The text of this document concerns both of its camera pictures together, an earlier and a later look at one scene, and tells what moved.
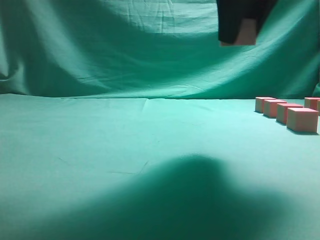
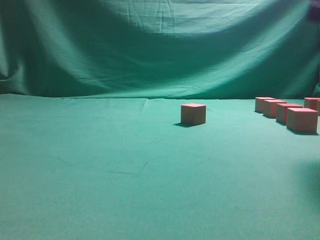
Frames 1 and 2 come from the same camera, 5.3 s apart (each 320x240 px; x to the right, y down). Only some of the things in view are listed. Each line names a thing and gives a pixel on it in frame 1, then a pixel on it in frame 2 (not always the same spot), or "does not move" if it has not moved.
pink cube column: (247, 34) -> (192, 113)
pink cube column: (281, 113) does not move
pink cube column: (302, 119) does not move
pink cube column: (269, 107) does not move
